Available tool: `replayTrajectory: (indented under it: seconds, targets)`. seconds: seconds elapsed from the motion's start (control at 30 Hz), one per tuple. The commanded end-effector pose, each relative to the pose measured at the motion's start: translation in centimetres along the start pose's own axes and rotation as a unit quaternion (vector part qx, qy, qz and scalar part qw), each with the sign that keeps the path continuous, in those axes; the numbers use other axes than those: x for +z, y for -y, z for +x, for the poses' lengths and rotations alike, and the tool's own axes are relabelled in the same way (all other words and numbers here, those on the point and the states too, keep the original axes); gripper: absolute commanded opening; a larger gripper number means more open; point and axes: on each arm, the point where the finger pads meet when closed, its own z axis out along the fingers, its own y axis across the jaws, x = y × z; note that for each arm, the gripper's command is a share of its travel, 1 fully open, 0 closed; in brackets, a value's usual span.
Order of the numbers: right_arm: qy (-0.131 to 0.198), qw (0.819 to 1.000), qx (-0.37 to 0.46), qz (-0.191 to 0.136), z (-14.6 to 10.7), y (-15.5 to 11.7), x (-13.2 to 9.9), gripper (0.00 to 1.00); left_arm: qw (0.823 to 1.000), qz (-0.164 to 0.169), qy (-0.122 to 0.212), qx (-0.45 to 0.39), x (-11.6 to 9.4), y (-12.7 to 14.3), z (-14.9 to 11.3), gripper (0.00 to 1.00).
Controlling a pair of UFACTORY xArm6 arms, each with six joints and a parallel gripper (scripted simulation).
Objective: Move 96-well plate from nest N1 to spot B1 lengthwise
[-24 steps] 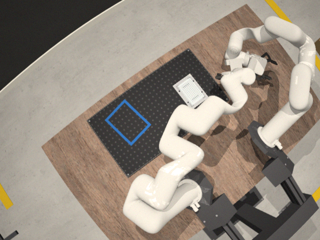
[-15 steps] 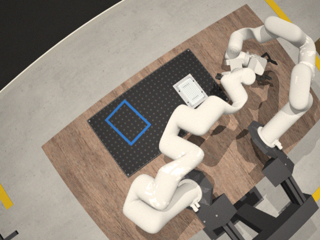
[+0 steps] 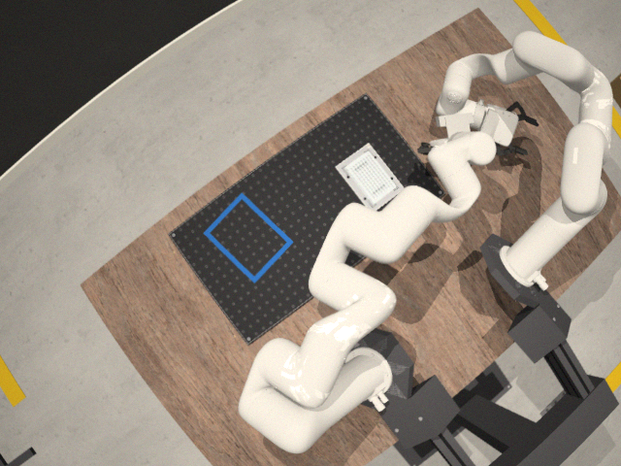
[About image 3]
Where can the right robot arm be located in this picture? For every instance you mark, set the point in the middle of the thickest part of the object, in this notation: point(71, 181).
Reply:
point(586, 149)

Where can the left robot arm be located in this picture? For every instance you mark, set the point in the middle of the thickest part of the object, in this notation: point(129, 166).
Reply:
point(308, 373)

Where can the blue tape outline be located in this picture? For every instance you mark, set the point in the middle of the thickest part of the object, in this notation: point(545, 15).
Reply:
point(230, 256)

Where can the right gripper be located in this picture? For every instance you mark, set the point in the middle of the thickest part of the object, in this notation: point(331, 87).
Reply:
point(505, 125)

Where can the black perforated breadboard plate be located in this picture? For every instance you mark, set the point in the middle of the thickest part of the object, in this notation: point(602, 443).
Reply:
point(302, 193)

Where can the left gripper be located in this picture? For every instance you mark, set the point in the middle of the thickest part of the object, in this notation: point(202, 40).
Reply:
point(432, 144)

